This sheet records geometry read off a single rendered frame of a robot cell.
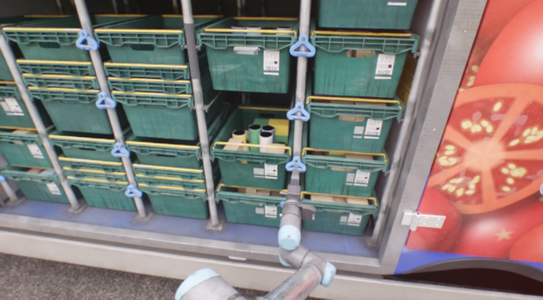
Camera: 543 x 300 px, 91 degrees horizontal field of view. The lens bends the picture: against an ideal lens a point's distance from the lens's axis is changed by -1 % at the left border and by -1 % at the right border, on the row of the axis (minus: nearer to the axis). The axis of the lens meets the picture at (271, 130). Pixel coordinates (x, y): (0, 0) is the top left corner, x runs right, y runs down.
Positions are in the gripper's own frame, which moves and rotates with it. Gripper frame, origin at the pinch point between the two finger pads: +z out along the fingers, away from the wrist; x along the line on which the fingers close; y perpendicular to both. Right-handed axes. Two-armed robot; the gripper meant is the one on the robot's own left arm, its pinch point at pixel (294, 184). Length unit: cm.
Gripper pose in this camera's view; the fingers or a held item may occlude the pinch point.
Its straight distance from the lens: 123.1
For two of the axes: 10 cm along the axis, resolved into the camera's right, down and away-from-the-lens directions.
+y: -9.9, -1.0, 0.9
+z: 1.3, -4.7, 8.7
